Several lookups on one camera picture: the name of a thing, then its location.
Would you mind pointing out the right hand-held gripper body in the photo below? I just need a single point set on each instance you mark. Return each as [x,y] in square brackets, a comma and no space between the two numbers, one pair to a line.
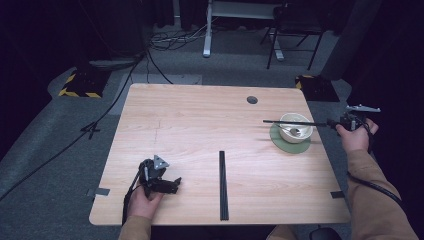
[355,118]

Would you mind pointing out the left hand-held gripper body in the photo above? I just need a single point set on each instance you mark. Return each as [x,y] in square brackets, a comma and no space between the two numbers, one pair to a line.
[151,173]

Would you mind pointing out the white bowl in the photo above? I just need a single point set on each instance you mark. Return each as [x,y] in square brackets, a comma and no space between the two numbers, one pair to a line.
[301,133]

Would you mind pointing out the person's right hand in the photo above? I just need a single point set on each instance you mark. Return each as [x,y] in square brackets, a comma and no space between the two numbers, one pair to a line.
[356,138]

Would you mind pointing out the person's left hand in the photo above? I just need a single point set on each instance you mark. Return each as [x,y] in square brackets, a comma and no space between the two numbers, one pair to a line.
[143,205]

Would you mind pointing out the metal spoon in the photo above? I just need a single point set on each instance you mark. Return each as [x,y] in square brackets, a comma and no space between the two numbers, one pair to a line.
[293,131]

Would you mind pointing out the green round coaster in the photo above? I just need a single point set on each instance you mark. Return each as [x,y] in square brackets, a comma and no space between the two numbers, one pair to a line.
[291,148]

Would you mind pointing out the grey tape piece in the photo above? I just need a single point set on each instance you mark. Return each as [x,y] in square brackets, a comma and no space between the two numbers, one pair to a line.
[337,194]
[101,191]

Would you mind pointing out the black tape cross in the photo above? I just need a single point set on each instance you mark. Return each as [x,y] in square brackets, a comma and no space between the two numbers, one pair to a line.
[90,129]

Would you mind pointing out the grey pillar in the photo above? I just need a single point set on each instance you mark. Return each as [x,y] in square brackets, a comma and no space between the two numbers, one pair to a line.
[350,40]

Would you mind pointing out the dark round table grommet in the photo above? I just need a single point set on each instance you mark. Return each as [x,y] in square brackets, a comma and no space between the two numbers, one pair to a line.
[252,100]

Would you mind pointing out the black chair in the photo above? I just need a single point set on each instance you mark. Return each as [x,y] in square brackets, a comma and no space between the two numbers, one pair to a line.
[296,20]

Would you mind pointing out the dark rounded object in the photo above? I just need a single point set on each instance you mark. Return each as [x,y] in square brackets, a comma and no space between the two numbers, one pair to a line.
[325,234]

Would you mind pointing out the black yellow striped floor base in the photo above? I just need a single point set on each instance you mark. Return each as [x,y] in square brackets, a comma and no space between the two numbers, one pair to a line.
[83,85]

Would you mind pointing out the grey stand base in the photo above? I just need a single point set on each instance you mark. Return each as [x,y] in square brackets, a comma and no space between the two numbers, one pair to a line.
[113,64]

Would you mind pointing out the person's leg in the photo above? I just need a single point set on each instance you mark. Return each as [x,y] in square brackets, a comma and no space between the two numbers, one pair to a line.
[283,233]

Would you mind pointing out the white desk frame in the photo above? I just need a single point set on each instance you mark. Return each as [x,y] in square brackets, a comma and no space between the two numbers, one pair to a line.
[207,33]

